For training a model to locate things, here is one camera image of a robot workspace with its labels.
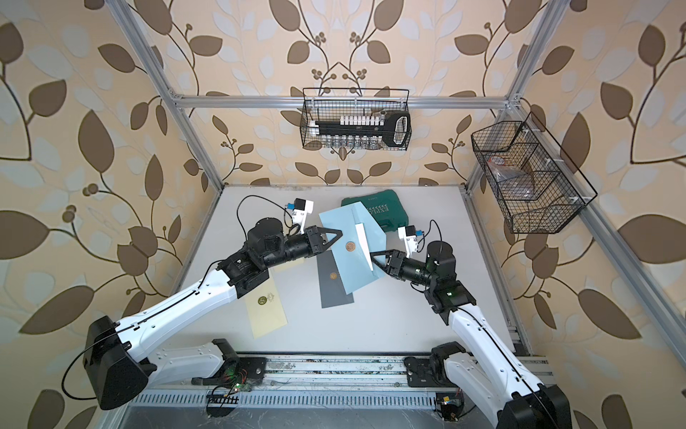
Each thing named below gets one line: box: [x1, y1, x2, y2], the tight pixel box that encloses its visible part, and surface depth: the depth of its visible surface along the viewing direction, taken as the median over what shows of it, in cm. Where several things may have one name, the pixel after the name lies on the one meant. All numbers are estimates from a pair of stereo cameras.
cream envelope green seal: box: [244, 268, 289, 339], surface depth 88 cm
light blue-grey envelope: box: [318, 201, 387, 295], surface depth 72 cm
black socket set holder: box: [309, 109, 411, 148], surface depth 86 cm
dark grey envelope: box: [316, 250, 355, 309], surface depth 93 cm
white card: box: [354, 222, 374, 272], surface depth 72 cm
